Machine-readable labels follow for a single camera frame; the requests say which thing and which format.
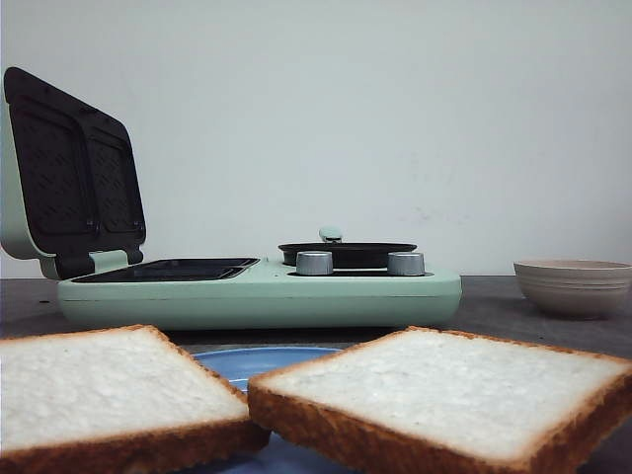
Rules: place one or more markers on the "right silver control knob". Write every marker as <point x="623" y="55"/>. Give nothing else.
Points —
<point x="406" y="264"/>

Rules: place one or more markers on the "left silver control knob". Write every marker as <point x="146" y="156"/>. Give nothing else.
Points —
<point x="314" y="263"/>

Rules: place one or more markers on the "breakfast maker hinged lid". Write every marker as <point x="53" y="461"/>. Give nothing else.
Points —
<point x="70" y="195"/>

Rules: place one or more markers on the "beige ribbed bowl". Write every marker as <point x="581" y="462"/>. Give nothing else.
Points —
<point x="580" y="289"/>

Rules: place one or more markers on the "silver control knob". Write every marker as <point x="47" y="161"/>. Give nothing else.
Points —
<point x="406" y="264"/>
<point x="314" y="263"/>

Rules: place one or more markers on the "black round frying pan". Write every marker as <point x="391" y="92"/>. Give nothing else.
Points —
<point x="345" y="255"/>

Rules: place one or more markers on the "blue ceramic plate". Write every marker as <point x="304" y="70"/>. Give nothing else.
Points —
<point x="279" y="456"/>

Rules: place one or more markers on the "mint green breakfast maker base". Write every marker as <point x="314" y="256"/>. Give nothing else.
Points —
<point x="250" y="293"/>

